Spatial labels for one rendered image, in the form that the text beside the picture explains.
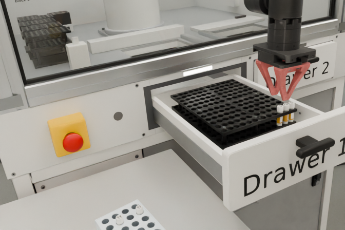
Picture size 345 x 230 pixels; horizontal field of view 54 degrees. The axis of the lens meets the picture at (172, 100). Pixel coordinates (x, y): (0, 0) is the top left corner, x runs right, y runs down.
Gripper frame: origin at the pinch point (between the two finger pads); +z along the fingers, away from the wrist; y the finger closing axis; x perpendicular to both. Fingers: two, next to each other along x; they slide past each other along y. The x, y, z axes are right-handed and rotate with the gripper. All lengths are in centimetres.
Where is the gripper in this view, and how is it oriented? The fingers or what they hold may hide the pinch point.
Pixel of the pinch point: (280, 93)
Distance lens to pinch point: 68.6
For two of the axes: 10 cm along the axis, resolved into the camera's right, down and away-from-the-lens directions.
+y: 3.9, 3.3, -8.6
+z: 0.7, 9.2, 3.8
